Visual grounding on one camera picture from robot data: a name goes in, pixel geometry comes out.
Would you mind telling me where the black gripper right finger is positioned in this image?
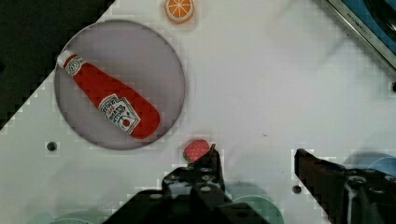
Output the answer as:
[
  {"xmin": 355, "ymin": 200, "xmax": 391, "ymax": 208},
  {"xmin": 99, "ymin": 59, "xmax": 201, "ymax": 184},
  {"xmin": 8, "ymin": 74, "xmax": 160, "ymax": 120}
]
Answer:
[{"xmin": 294, "ymin": 148, "xmax": 396, "ymax": 224}]

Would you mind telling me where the green mug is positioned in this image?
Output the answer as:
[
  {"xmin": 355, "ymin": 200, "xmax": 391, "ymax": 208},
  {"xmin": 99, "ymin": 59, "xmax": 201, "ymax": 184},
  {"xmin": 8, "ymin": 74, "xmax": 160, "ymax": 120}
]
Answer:
[{"xmin": 225, "ymin": 181, "xmax": 285, "ymax": 224}]

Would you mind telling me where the orange slice toy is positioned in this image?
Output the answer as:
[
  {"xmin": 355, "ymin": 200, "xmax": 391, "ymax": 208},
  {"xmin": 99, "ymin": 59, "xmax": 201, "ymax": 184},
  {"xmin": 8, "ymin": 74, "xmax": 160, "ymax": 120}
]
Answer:
[{"xmin": 163, "ymin": 0, "xmax": 195, "ymax": 23}]

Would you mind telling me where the red plush ketchup bottle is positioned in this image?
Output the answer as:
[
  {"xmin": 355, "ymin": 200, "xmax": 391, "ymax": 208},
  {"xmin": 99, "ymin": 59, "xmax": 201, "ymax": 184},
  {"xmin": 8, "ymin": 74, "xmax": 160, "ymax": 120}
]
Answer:
[{"xmin": 57, "ymin": 50, "xmax": 161, "ymax": 139}]

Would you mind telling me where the blue bowl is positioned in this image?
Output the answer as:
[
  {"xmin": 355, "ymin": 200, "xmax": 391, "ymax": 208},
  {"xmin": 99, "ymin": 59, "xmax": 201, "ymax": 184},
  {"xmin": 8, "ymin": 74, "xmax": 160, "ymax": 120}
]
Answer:
[{"xmin": 344, "ymin": 151, "xmax": 396, "ymax": 176}]

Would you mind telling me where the red strawberry toy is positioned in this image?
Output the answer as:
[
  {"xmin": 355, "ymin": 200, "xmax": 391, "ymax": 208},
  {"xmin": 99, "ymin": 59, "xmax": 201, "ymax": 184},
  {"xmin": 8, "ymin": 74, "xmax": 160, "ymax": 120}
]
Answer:
[{"xmin": 183, "ymin": 140, "xmax": 209, "ymax": 163}]

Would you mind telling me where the green colander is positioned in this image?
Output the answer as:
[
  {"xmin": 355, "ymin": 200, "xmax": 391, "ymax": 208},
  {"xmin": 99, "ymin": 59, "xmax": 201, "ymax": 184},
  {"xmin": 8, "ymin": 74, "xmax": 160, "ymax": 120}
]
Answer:
[{"xmin": 26, "ymin": 210, "xmax": 108, "ymax": 224}]

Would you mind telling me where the grey round plate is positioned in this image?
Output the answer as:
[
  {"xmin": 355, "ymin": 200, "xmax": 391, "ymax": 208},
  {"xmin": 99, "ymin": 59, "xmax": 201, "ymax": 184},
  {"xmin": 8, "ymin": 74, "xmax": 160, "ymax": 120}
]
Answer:
[{"xmin": 54, "ymin": 20, "xmax": 186, "ymax": 150}]

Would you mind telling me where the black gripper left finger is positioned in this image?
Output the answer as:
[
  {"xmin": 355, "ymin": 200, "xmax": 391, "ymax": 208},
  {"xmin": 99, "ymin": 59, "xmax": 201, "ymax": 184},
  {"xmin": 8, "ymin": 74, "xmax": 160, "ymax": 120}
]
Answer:
[{"xmin": 162, "ymin": 144, "xmax": 225, "ymax": 199}]

